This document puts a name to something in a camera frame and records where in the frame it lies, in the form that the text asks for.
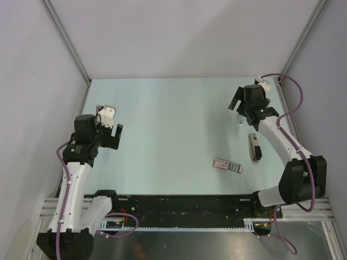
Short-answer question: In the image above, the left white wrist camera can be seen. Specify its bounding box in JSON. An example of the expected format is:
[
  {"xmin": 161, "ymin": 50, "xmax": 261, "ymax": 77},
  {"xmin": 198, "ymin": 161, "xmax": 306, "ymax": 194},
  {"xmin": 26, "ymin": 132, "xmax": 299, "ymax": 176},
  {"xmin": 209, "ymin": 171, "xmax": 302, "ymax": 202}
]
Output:
[{"xmin": 96, "ymin": 105, "xmax": 116, "ymax": 129}]

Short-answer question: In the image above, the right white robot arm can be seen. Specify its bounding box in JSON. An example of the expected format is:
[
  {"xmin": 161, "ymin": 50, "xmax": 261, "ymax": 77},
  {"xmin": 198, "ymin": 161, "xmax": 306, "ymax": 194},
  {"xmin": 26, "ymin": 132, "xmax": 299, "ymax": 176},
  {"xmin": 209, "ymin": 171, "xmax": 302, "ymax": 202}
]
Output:
[{"xmin": 228, "ymin": 83, "xmax": 327, "ymax": 217}]

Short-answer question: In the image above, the aluminium frame rail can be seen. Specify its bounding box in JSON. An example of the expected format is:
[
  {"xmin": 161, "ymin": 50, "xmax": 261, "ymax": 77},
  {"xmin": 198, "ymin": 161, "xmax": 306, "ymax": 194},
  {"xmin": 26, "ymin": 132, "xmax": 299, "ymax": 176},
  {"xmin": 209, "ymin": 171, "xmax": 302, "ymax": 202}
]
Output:
[{"xmin": 40, "ymin": 197, "xmax": 334, "ymax": 236}]

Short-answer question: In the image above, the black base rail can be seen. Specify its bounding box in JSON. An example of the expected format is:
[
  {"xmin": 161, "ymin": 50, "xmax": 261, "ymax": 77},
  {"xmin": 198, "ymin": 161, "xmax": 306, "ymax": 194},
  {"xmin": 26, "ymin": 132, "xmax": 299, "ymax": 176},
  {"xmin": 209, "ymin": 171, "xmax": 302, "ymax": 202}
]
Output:
[{"xmin": 111, "ymin": 195, "xmax": 282, "ymax": 229}]

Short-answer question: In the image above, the red white staple box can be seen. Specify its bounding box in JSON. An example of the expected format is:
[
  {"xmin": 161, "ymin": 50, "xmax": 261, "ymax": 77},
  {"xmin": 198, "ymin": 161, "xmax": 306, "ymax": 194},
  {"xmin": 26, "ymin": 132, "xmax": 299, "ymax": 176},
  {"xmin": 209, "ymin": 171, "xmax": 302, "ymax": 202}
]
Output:
[{"xmin": 213, "ymin": 159, "xmax": 242, "ymax": 173}]

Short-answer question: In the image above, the blue white staple remover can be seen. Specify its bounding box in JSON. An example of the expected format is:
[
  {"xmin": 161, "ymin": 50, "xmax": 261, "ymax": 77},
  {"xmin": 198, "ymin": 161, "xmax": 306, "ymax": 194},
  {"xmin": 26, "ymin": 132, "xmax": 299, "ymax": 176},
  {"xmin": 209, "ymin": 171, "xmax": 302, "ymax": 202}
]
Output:
[{"xmin": 237, "ymin": 115, "xmax": 244, "ymax": 126}]

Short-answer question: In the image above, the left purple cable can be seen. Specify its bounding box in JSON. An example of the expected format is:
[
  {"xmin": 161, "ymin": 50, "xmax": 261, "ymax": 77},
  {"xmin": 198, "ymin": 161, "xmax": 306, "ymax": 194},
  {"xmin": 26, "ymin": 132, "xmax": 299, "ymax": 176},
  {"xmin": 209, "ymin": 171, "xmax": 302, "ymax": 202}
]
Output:
[{"xmin": 55, "ymin": 142, "xmax": 72, "ymax": 260}]

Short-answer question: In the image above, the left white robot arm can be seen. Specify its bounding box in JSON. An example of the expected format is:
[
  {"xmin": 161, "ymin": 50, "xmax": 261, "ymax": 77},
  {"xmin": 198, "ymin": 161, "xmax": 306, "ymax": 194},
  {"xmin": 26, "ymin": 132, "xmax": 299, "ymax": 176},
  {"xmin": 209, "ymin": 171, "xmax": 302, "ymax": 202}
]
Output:
[{"xmin": 36, "ymin": 107, "xmax": 123, "ymax": 259}]

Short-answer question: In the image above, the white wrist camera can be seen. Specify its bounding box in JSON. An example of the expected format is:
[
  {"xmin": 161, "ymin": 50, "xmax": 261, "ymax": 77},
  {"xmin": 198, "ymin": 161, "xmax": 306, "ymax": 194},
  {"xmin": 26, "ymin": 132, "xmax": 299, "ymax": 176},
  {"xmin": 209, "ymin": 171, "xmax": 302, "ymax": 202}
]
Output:
[
  {"xmin": 254, "ymin": 76, "xmax": 271, "ymax": 93},
  {"xmin": 96, "ymin": 105, "xmax": 116, "ymax": 129}
]

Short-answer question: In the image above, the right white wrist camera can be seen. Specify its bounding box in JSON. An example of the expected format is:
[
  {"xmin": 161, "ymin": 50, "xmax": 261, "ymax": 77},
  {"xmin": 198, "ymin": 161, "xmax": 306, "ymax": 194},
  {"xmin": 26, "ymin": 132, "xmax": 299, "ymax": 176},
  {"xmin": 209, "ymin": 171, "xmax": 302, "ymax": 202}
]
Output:
[{"xmin": 254, "ymin": 76, "xmax": 271, "ymax": 93}]

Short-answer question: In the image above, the beige black stapler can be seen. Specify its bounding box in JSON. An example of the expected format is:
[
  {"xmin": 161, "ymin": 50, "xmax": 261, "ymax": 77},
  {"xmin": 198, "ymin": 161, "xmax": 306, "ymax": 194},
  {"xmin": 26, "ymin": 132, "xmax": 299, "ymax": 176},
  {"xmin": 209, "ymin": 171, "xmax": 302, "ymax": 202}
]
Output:
[{"xmin": 248, "ymin": 133, "xmax": 262, "ymax": 164}]

